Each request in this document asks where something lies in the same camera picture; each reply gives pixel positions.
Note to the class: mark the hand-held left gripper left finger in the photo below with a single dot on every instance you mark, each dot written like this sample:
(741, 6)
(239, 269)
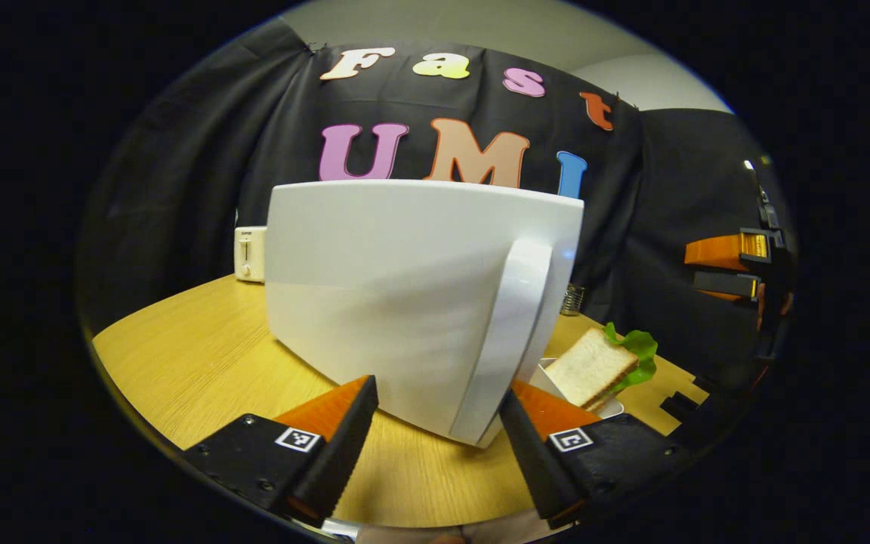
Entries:
(340, 446)

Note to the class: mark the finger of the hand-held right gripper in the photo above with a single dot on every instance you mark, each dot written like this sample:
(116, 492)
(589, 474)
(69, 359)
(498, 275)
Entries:
(718, 253)
(726, 283)

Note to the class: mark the black notched bracket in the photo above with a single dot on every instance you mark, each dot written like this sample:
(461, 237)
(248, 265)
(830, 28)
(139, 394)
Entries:
(707, 412)

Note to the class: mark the white microwave oven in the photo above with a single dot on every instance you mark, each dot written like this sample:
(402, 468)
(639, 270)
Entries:
(405, 302)

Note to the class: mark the white toaster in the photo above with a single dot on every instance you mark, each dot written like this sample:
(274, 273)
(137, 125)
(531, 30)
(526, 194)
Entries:
(250, 253)

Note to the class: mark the sandwich with lettuce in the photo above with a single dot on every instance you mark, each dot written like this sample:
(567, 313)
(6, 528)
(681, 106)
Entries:
(590, 366)

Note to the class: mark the white food plate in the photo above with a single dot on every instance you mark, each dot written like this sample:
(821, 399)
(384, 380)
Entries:
(548, 378)

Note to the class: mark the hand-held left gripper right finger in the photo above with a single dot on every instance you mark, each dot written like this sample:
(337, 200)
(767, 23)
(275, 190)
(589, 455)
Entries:
(537, 461)

